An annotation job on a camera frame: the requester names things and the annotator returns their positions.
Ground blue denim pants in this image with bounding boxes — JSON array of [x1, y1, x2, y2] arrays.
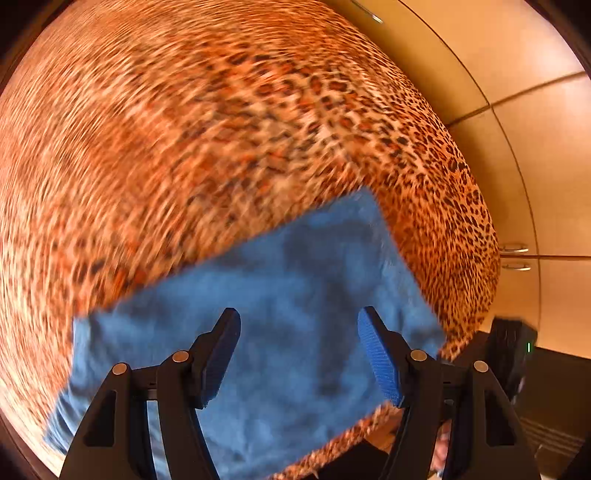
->
[[44, 187, 448, 480]]

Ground dark furniture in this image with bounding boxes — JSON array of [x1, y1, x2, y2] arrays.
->
[[462, 330, 591, 480]]

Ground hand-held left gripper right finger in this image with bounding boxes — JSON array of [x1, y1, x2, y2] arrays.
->
[[357, 305, 542, 480]]

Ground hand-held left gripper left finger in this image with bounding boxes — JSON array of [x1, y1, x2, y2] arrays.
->
[[59, 307, 242, 480]]

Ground leopard print blanket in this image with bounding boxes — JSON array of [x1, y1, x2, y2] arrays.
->
[[0, 0, 502, 480]]

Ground wooden wardrobe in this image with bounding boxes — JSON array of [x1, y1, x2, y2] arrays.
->
[[323, 0, 591, 361]]

